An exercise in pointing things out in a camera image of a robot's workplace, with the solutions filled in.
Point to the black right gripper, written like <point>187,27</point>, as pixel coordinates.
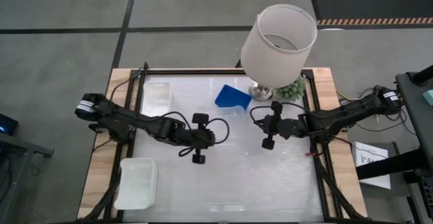
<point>284,128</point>

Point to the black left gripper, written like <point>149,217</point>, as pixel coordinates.
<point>201,138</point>

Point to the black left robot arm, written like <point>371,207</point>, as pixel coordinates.
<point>135,119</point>

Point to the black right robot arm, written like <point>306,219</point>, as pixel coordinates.
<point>338,115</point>

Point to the small red tag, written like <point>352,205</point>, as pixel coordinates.
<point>310,154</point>

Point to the green succulent plant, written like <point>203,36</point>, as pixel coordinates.
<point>291,90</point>

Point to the silver lamp base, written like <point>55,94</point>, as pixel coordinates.
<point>260,93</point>

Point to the frosted white plastic basket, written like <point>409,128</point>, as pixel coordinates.
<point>156,99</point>
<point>137,185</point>

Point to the white lamp shade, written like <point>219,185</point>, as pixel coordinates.
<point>267,61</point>

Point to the white cardboard box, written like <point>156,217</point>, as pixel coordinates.
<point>368,170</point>

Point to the black desk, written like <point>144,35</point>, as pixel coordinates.
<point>416,115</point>

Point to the teal block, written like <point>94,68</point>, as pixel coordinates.
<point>429,97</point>

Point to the black hazard striped mat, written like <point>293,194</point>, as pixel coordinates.
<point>372,7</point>

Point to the blue crate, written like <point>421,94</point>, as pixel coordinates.
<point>428,193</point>

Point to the grey side table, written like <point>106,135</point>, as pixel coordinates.
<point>20,144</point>

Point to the black electronic device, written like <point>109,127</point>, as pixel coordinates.
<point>6,124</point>

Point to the black metal table frame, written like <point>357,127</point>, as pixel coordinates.
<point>216,71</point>

